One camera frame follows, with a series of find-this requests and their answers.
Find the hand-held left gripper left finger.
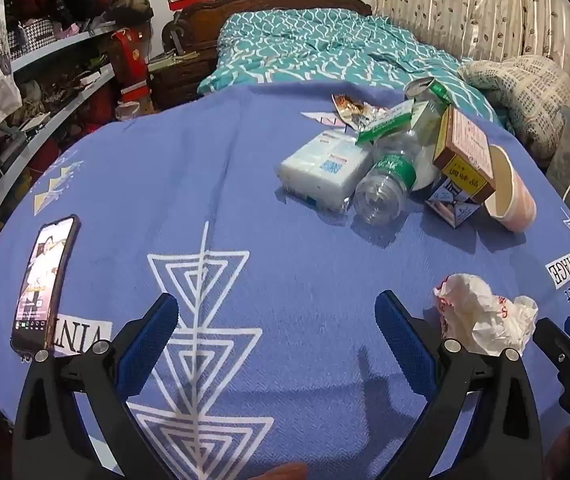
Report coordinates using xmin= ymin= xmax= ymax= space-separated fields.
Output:
xmin=12 ymin=292 xmax=181 ymax=480

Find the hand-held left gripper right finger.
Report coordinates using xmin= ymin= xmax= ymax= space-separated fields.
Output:
xmin=374 ymin=290 xmax=543 ymax=480

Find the white plastic bag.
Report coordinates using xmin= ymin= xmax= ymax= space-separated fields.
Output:
xmin=433 ymin=273 xmax=540 ymax=358

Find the dark blue milk carton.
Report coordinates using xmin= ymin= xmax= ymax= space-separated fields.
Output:
xmin=425 ymin=177 xmax=483 ymax=228

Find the clear plastic bottle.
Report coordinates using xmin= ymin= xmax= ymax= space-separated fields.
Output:
xmin=354 ymin=132 xmax=446 ymax=226

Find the pink paper cup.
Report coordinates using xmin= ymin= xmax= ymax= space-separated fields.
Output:
xmin=484 ymin=144 xmax=538 ymax=233

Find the white tissue pack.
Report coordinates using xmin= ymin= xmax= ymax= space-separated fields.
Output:
xmin=280 ymin=130 xmax=373 ymax=213

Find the brown cardboard box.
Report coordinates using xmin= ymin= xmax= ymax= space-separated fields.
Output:
xmin=432 ymin=105 xmax=496 ymax=203

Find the pale plastic packet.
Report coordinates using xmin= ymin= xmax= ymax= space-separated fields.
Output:
xmin=409 ymin=101 xmax=450 ymax=192

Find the green and white box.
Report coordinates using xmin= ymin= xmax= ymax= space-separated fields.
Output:
xmin=355 ymin=100 xmax=416 ymax=147

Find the snack wrapper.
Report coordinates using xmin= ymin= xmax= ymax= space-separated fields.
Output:
xmin=331 ymin=94 xmax=391 ymax=128

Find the green drink can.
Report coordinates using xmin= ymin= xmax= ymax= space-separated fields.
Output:
xmin=405 ymin=77 xmax=450 ymax=103

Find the person's left hand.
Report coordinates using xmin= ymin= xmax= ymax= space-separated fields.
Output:
xmin=260 ymin=462 xmax=311 ymax=480

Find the black smartphone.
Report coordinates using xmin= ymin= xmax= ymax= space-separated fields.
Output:
xmin=10 ymin=215 xmax=82 ymax=361

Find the blue printed blanket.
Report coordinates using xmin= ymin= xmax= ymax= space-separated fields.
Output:
xmin=0 ymin=80 xmax=570 ymax=480

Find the patterned beige pillow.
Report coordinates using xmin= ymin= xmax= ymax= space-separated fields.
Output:
xmin=457 ymin=55 xmax=570 ymax=161

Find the wooden nightstand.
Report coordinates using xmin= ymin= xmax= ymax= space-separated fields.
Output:
xmin=150 ymin=52 xmax=216 ymax=111

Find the red gift box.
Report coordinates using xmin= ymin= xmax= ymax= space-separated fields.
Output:
xmin=112 ymin=27 xmax=151 ymax=106

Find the teal patterned duvet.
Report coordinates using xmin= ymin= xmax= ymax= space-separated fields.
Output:
xmin=197 ymin=7 xmax=508 ymax=128

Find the grey shelf unit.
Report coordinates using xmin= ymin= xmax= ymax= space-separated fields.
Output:
xmin=0 ymin=25 xmax=116 ymax=281

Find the houndstooth bag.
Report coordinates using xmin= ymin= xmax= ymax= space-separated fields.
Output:
xmin=8 ymin=18 xmax=56 ymax=51

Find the camouflage handbag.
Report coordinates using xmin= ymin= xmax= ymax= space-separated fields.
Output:
xmin=110 ymin=0 xmax=153 ymax=28

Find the beige leaf-print curtain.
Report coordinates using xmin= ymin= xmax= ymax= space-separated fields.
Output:
xmin=372 ymin=0 xmax=570 ymax=106

